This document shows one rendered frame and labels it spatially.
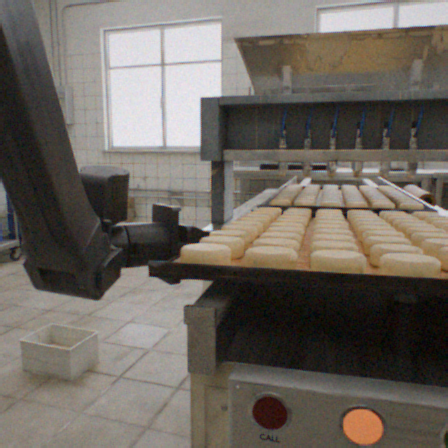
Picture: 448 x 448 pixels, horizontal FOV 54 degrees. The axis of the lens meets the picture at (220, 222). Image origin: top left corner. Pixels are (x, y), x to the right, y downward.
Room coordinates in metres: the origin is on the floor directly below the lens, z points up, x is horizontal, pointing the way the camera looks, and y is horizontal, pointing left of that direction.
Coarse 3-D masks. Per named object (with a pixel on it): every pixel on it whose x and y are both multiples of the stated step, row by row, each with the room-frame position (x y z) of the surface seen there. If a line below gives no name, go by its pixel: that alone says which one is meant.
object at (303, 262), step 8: (312, 224) 0.80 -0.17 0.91; (264, 232) 0.68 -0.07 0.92; (352, 232) 0.69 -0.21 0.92; (248, 248) 0.53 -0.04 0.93; (304, 248) 0.54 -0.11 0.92; (360, 248) 0.54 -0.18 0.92; (304, 256) 0.48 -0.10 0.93; (368, 256) 0.49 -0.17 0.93; (232, 264) 0.44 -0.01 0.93; (240, 264) 0.44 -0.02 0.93; (304, 264) 0.44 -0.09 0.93; (368, 264) 0.44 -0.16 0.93; (368, 272) 0.41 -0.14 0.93; (376, 272) 0.41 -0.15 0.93
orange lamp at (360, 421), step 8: (352, 416) 0.34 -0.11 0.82; (360, 416) 0.34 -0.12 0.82; (368, 416) 0.34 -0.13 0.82; (344, 424) 0.35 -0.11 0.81; (352, 424) 0.34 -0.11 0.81; (360, 424) 0.34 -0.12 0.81; (368, 424) 0.34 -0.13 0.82; (376, 424) 0.34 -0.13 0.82; (352, 432) 0.34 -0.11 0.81; (360, 432) 0.34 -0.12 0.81; (368, 432) 0.34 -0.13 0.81; (376, 432) 0.34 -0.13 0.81; (360, 440) 0.34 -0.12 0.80; (368, 440) 0.34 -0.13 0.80
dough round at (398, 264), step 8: (384, 256) 0.39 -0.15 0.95; (392, 256) 0.39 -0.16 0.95; (400, 256) 0.39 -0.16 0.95; (408, 256) 0.39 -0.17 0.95; (416, 256) 0.39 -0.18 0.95; (424, 256) 0.39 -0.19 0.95; (384, 264) 0.38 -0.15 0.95; (392, 264) 0.37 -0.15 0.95; (400, 264) 0.36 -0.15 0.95; (408, 264) 0.36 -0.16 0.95; (416, 264) 0.36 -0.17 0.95; (424, 264) 0.36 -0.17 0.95; (432, 264) 0.36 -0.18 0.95; (440, 264) 0.37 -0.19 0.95; (384, 272) 0.37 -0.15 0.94; (392, 272) 0.37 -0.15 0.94; (400, 272) 0.36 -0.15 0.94; (408, 272) 0.36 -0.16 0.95; (416, 272) 0.36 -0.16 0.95; (424, 272) 0.36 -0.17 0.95; (432, 272) 0.36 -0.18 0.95; (440, 272) 0.37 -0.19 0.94
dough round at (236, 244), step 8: (200, 240) 0.48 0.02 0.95; (208, 240) 0.47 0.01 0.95; (216, 240) 0.47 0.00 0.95; (224, 240) 0.47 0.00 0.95; (232, 240) 0.47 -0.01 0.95; (240, 240) 0.47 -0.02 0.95; (232, 248) 0.46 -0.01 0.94; (240, 248) 0.47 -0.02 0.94; (232, 256) 0.46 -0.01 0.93; (240, 256) 0.47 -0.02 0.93
